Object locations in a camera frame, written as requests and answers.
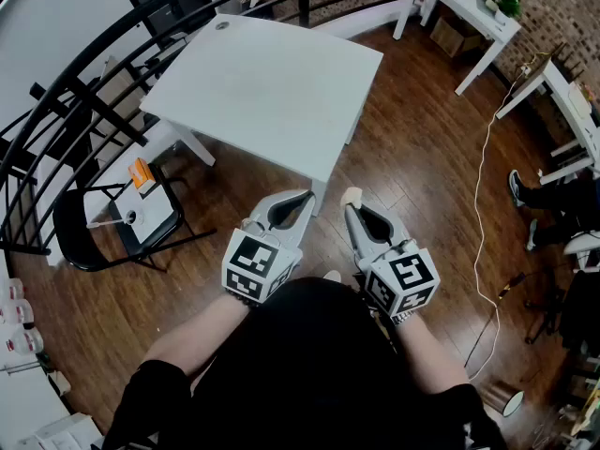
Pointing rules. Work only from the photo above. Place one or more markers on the clear plastic bottle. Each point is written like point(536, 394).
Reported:
point(19, 311)
point(27, 341)
point(15, 290)

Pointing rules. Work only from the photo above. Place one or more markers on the black folding chair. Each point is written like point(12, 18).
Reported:
point(84, 232)

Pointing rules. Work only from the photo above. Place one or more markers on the green potted plant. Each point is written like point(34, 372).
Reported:
point(509, 4)

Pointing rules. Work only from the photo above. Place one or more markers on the person's left forearm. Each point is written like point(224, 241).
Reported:
point(197, 335)

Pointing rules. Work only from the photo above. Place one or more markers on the white square table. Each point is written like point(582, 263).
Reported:
point(267, 92)

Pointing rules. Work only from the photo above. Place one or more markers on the white desk with shelf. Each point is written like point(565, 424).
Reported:
point(569, 101)

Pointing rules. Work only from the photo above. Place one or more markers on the white side table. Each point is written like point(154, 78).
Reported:
point(469, 5)

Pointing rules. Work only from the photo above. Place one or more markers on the black shelf unit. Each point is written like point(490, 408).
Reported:
point(164, 3)

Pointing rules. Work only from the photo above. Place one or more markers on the white paper sheet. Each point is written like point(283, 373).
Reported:
point(154, 209)

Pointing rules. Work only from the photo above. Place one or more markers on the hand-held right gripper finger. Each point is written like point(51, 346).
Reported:
point(357, 237)
point(391, 228)

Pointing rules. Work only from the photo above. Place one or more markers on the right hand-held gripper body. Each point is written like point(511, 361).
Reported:
point(403, 279)

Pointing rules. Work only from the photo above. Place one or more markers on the silver metal wristwatch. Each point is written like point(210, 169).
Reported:
point(404, 318)

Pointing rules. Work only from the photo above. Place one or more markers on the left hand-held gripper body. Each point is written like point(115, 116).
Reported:
point(255, 263)

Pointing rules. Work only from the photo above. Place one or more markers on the black tripod stand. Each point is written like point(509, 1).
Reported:
point(539, 298)

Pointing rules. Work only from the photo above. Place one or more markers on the person's white shoe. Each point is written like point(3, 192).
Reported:
point(332, 275)

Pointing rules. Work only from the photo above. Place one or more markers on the person's right forearm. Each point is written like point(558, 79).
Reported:
point(429, 359)

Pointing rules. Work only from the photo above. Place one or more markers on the small cream object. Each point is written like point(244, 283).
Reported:
point(352, 196)

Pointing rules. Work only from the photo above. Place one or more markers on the small grey cup with stick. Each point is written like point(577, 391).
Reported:
point(129, 217)

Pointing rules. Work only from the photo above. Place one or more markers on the person's black clothing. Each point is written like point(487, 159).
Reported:
point(304, 373)

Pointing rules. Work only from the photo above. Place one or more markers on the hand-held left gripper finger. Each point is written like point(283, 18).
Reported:
point(263, 202)
point(305, 218)

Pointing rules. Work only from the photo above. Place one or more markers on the orange packet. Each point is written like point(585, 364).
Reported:
point(141, 174)

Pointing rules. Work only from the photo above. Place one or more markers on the round bin with white rim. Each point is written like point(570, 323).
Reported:
point(508, 400)

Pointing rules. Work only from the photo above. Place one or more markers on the brown cardboard box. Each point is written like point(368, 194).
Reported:
point(454, 35)

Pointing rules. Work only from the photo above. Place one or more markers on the black metal railing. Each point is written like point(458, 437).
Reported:
point(70, 87)

